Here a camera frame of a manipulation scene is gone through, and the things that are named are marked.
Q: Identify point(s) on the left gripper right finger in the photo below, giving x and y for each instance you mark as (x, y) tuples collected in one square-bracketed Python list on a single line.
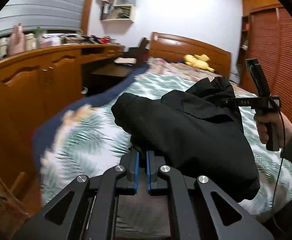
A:
[(155, 184)]

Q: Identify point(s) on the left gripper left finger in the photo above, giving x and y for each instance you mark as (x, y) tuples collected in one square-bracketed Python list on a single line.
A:
[(133, 170)]

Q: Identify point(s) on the black large garment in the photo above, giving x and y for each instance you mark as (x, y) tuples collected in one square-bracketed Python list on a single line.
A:
[(196, 133)]

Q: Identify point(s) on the person's right hand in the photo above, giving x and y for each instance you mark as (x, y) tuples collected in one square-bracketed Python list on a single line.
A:
[(282, 123)]

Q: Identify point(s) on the green leaf pattern bedsheet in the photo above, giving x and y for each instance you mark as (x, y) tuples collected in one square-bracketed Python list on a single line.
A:
[(86, 140)]

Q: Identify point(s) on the louvered wooden wardrobe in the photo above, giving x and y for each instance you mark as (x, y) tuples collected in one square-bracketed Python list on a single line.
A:
[(267, 35)]

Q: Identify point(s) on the yellow plush toy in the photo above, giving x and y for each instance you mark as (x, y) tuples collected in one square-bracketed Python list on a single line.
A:
[(198, 61)]

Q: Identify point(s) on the floral quilt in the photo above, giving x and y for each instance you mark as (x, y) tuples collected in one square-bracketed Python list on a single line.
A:
[(163, 67)]

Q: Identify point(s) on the dark wooden chair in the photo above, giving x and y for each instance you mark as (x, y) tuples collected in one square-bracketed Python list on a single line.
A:
[(139, 53)]

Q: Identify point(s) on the wooden headboard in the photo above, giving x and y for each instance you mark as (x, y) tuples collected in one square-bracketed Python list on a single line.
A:
[(173, 48)]

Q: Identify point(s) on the long wooden desk cabinet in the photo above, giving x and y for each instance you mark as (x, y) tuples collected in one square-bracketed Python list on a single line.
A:
[(34, 86)]

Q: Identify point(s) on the pink bottle on desk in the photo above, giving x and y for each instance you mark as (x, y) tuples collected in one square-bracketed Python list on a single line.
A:
[(17, 40)]

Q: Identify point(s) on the grey window blind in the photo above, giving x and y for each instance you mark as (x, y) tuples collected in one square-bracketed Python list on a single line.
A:
[(46, 14)]

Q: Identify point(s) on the white wall shelf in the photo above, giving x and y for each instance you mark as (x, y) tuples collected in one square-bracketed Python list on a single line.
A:
[(118, 10)]

